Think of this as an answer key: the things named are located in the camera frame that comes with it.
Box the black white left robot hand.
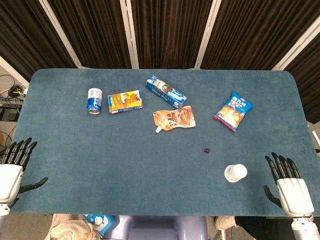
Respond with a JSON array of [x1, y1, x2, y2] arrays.
[[0, 137, 49, 204]]

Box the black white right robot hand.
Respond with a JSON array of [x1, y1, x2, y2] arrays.
[[263, 151, 315, 218]]

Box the white paper cup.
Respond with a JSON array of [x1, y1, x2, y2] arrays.
[[224, 163, 248, 184]]

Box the teal felt-covered table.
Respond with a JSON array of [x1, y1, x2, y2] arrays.
[[11, 68, 320, 217]]

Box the black trouser leg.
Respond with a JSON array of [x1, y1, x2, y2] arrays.
[[234, 216, 295, 240]]

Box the black power box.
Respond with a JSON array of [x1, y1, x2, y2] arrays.
[[0, 102, 21, 123]]

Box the white shoe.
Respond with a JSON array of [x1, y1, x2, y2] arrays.
[[214, 215, 239, 231]]

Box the beige knitted cloth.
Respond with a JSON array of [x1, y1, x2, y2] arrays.
[[46, 213, 101, 240]]

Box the blue cartoon print box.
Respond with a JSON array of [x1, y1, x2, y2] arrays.
[[83, 214, 116, 236]]

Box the blue chip bag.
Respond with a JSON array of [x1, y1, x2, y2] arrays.
[[212, 91, 255, 134]]

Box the dark brown curtain panel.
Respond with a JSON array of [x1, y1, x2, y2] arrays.
[[0, 0, 78, 82], [284, 31, 320, 125], [47, 0, 133, 70], [130, 0, 214, 70], [200, 0, 320, 71]]

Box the blue white drink can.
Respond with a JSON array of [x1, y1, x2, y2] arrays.
[[86, 87, 104, 115]]

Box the purple robot torso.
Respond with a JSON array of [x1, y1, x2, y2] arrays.
[[103, 215, 209, 240]]

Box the yellow blue snack box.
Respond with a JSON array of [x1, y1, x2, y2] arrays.
[[107, 90, 144, 115]]

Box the orange spout pouch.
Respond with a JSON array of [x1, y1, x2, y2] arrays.
[[152, 105, 197, 134]]

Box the long blue white carton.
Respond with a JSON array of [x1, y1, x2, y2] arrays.
[[145, 75, 188, 110]]

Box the white frame piece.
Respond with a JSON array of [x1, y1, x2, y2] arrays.
[[307, 121, 320, 161]]

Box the tangled black cables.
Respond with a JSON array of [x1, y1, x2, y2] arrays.
[[0, 73, 29, 107]]

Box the white partition post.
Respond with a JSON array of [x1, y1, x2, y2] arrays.
[[194, 0, 223, 70], [0, 55, 30, 89], [271, 15, 320, 71], [38, 0, 85, 69], [119, 0, 140, 70]]

